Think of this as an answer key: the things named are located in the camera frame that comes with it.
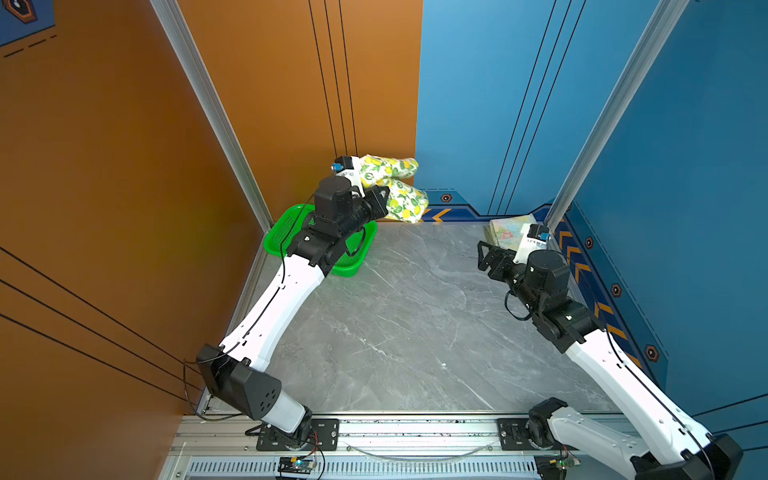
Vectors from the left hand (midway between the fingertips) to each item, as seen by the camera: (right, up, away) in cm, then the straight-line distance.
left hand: (388, 183), depth 69 cm
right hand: (+24, -15, +4) cm, 28 cm away
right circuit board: (+40, -67, +2) cm, 78 cm away
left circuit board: (-22, -67, +2) cm, 70 cm away
